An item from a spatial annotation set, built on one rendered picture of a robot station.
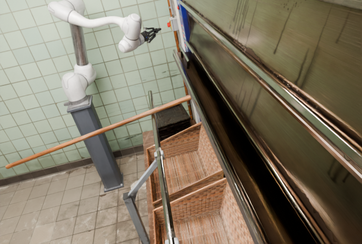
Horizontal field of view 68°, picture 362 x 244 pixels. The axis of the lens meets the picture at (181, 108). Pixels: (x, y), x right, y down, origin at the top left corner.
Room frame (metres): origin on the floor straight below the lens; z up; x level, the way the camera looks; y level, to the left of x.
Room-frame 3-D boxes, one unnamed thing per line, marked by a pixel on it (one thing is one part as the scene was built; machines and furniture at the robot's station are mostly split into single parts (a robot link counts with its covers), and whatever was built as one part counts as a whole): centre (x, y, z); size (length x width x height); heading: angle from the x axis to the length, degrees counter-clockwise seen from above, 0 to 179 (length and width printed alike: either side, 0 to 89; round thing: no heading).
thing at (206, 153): (1.43, 0.07, 0.72); 0.56 x 0.49 x 0.28; 4
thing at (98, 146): (2.18, 0.86, 0.50); 0.21 x 0.21 x 1.00; 7
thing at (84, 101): (2.18, 0.88, 1.03); 0.22 x 0.18 x 0.06; 97
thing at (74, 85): (2.19, 0.86, 1.17); 0.18 x 0.16 x 0.22; 161
